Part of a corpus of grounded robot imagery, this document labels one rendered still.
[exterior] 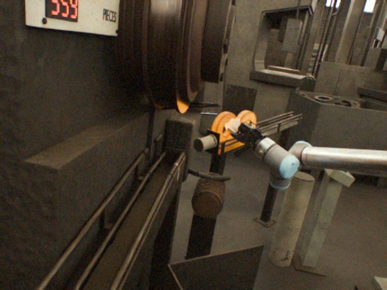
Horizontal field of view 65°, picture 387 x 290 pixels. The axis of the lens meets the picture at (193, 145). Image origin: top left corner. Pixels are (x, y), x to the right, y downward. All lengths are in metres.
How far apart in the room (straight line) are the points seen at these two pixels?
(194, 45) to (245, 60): 2.85
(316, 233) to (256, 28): 2.36
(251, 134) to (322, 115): 1.67
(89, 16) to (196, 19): 0.23
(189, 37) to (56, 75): 0.28
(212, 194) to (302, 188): 0.55
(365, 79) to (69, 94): 4.33
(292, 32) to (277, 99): 0.71
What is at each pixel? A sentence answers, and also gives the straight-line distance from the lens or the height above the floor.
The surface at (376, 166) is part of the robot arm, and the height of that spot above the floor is 0.78.
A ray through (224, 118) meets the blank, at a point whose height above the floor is 0.78.
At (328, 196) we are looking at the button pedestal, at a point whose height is 0.44.
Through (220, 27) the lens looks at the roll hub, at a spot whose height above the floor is 1.11.
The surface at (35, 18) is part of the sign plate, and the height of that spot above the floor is 1.07.
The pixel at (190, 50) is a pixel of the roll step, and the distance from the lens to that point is 0.70.
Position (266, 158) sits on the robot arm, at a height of 0.68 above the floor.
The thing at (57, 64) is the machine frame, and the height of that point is 1.01.
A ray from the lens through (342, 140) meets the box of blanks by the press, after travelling 3.10.
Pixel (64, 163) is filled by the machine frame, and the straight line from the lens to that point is 0.50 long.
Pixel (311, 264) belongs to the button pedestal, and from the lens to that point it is 1.91.
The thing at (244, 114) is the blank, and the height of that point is 0.79.
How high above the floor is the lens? 1.07
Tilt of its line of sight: 18 degrees down
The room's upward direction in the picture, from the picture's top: 9 degrees clockwise
